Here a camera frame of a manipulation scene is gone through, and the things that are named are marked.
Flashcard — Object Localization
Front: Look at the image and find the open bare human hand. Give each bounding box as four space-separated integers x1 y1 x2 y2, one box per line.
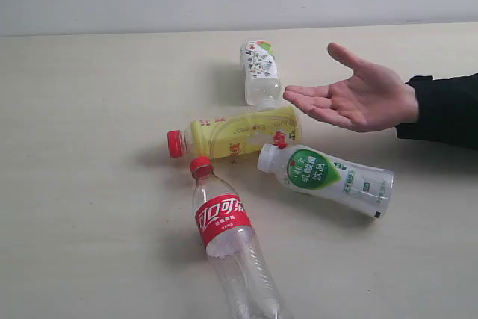
283 43 419 132

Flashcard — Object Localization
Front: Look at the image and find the white bottle green label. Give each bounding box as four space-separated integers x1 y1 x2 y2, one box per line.
257 144 394 218

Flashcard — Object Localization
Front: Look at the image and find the yellow juice bottle red cap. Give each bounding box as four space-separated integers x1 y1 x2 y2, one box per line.
167 106 302 159

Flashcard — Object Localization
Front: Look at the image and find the clear cola bottle red label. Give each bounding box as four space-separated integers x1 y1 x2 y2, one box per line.
190 156 293 318

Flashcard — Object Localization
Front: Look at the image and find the black sleeved forearm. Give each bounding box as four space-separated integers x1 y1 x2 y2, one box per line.
395 74 477 150

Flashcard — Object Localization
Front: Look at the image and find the white bottle cartoon label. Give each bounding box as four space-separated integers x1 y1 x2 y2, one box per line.
240 40 282 111

